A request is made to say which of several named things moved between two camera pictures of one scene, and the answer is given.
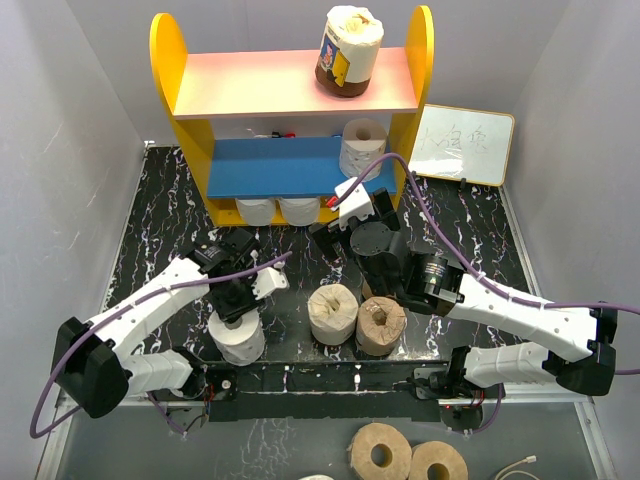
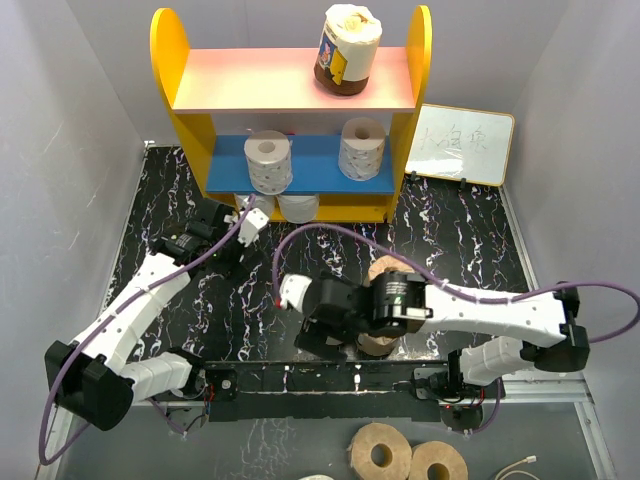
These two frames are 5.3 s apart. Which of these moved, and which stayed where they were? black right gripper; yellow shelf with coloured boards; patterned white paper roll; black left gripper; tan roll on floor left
Moved: black left gripper; black right gripper
Stayed: patterned white paper roll; tan roll on floor left; yellow shelf with coloured boards
